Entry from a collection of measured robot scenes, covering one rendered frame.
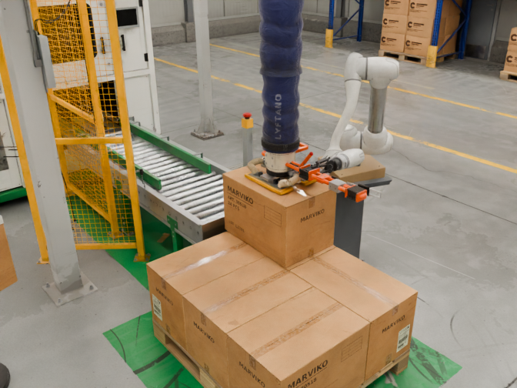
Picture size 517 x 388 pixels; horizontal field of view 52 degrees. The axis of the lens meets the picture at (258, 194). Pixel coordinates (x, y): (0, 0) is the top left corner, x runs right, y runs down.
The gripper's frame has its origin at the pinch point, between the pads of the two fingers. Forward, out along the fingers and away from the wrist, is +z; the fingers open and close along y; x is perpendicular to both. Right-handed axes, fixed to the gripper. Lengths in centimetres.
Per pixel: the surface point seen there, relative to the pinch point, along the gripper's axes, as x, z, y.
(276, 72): 20, 9, -54
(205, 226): 61, 34, 49
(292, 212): -2.7, 16.2, 18.6
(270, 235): 10.8, 21.2, 37.7
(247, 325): -28, 69, 53
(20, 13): 131, 101, -83
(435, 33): 394, -702, 52
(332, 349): -65, 47, 54
